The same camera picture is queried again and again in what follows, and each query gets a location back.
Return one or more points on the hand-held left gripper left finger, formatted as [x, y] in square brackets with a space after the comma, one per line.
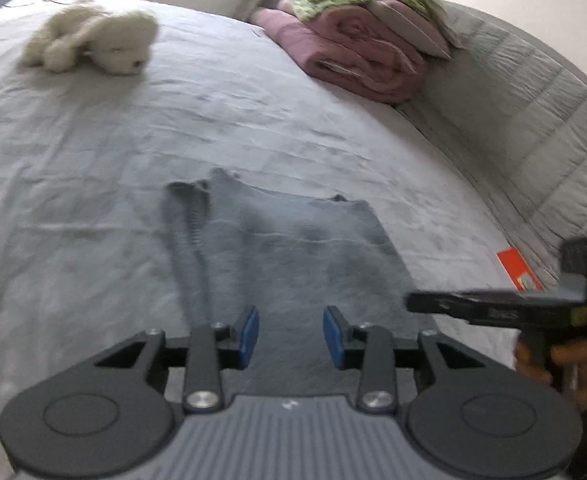
[248, 329]

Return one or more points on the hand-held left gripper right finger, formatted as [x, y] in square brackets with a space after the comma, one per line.
[333, 335]

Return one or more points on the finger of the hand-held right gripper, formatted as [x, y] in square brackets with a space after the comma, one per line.
[438, 302]

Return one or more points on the grey knit sweater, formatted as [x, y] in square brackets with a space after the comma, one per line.
[298, 260]

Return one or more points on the person's right hand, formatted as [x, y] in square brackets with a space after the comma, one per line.
[578, 360]

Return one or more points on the orange booklet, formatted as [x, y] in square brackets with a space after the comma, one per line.
[516, 270]

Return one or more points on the grey quilted headboard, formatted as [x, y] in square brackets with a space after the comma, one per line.
[533, 135]

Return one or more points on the pink folded quilt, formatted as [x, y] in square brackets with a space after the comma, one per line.
[353, 55]

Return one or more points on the white plush dog toy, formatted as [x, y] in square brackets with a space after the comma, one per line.
[103, 40]

